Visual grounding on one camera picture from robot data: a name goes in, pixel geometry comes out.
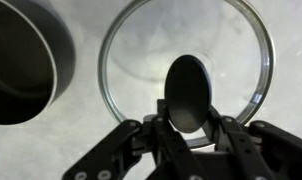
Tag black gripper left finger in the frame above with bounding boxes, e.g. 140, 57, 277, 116
62, 99, 207, 180

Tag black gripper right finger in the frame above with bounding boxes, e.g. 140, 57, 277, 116
200, 107, 302, 180

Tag glass lid with black knob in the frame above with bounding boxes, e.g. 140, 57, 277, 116
98, 0, 275, 133

